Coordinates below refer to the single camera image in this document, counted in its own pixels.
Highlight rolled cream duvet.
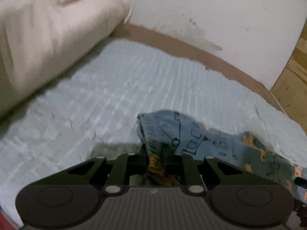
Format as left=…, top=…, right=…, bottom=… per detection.
left=1, top=0, right=133, bottom=115

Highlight brown wooden bed board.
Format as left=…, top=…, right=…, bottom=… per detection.
left=111, top=24, right=283, bottom=112

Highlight blue pants with orange cars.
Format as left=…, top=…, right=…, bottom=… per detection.
left=137, top=110, right=306, bottom=202

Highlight light blue quilted bed cover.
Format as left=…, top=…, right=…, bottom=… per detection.
left=1, top=39, right=306, bottom=225

